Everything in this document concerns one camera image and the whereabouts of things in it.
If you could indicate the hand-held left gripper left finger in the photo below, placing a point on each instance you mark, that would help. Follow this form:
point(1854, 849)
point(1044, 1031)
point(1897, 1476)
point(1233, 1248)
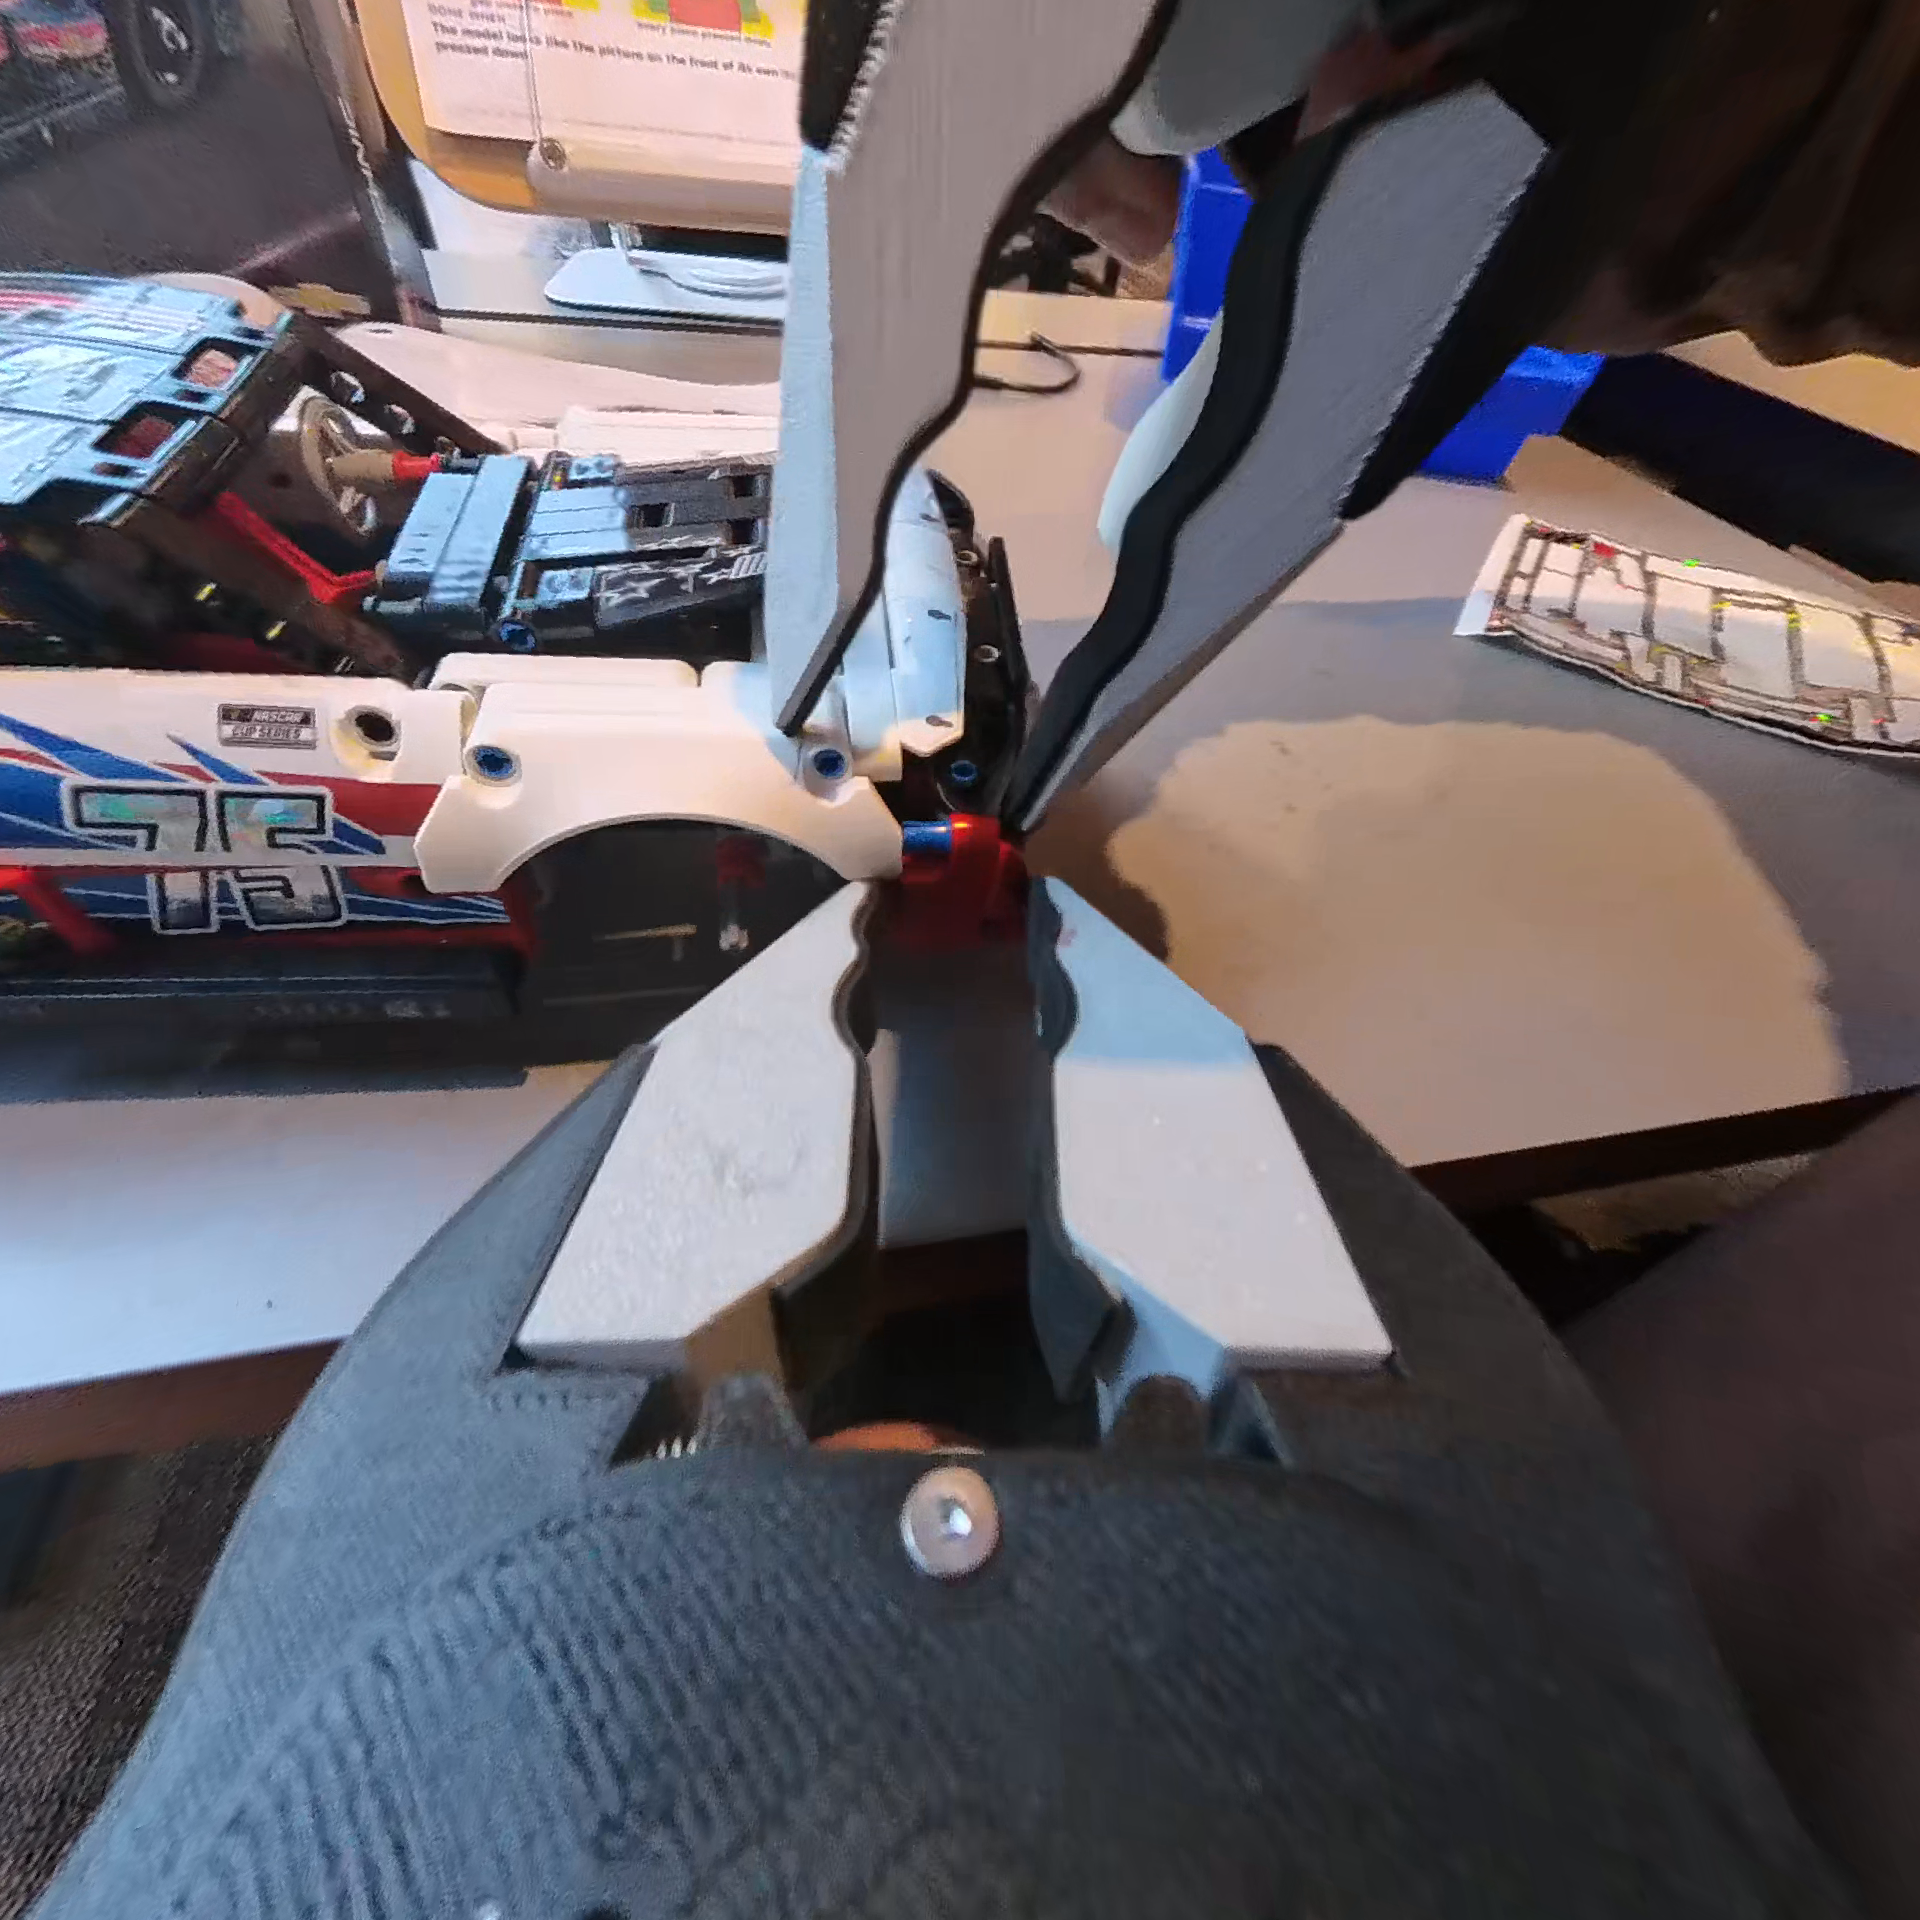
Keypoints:
point(705, 1171)

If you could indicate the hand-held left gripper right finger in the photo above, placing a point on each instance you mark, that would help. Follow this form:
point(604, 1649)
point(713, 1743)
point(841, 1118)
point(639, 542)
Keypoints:
point(1184, 1185)

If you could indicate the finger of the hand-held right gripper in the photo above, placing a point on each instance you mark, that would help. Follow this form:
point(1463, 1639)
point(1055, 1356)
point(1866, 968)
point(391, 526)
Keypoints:
point(916, 224)
point(1350, 329)

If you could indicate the brick-built toy race car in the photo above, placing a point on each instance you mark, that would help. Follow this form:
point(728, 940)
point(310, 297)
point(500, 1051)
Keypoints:
point(629, 751)

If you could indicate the person's right forearm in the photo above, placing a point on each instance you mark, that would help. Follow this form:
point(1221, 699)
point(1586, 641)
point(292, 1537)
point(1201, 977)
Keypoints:
point(1725, 150)

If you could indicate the person's right hand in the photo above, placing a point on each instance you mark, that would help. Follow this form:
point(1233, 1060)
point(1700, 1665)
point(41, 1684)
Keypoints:
point(1118, 202)

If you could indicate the large blue plastic bin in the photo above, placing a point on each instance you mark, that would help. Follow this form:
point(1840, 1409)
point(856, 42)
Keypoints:
point(1516, 411)

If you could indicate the instruction sheet on stand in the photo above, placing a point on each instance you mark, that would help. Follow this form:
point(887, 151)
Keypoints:
point(662, 188)

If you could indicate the silver flat stand base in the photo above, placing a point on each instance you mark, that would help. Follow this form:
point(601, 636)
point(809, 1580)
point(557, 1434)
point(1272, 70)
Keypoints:
point(629, 284)

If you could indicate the race car set box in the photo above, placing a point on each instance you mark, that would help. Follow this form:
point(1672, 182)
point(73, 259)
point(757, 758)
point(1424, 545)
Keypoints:
point(225, 182)

